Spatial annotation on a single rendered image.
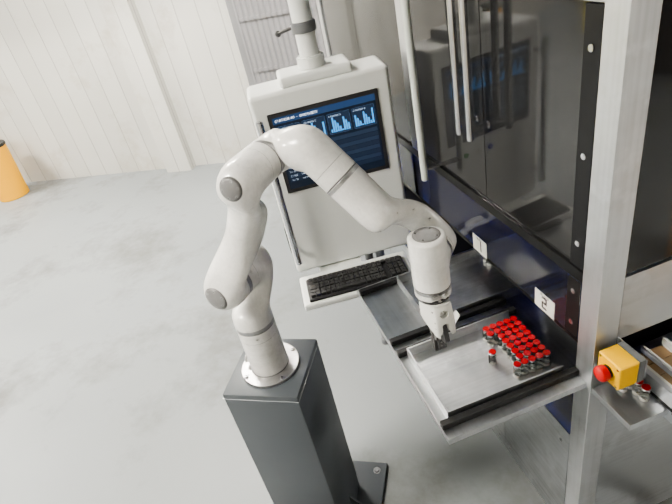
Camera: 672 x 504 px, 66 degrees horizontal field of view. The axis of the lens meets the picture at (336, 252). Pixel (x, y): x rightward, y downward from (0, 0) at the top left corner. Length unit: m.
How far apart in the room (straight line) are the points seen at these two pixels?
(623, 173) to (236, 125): 4.73
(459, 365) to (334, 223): 0.82
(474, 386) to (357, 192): 0.68
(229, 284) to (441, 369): 0.65
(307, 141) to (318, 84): 0.80
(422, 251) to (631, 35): 0.53
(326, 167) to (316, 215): 0.98
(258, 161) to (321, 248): 1.01
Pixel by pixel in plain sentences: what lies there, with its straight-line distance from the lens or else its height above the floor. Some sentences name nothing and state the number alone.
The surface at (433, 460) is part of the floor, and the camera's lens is 2.44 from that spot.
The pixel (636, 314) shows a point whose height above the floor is 1.08.
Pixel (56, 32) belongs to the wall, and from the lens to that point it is 6.24.
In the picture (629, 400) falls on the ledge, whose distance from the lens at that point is 1.53.
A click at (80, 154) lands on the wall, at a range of 6.73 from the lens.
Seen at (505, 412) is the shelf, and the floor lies 0.88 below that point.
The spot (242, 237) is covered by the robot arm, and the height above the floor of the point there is 1.40.
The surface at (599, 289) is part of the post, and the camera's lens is 1.32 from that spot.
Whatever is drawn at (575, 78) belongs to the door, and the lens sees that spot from 1.20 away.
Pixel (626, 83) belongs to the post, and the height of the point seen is 1.67.
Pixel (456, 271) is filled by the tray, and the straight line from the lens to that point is 1.90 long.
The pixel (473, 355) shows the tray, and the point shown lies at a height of 0.88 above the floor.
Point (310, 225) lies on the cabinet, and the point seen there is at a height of 1.01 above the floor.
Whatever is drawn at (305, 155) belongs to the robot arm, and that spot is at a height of 1.62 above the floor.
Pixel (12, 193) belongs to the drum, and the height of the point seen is 0.08.
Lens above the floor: 2.03
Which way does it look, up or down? 33 degrees down
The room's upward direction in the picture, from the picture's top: 13 degrees counter-clockwise
